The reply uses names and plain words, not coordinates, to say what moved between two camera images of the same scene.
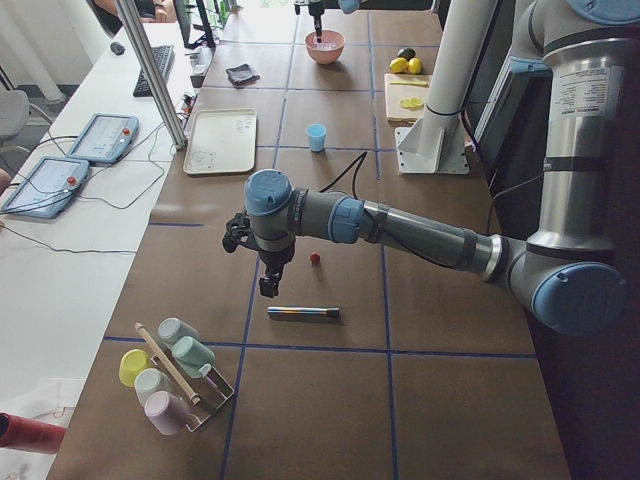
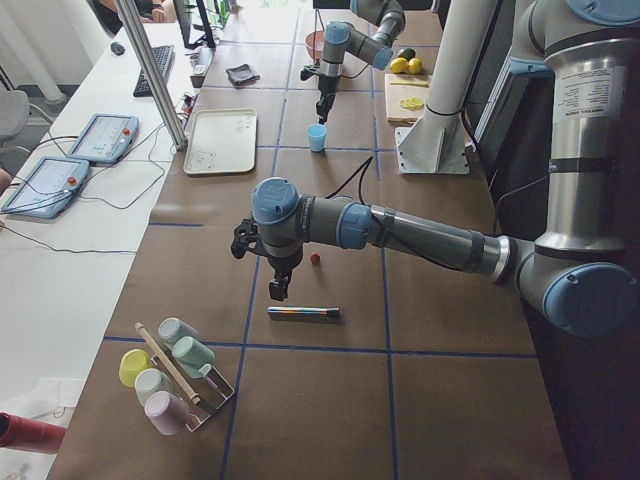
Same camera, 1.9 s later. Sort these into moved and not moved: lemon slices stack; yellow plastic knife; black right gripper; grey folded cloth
Moved: black right gripper
Not moved: yellow plastic knife; grey folded cloth; lemon slices stack
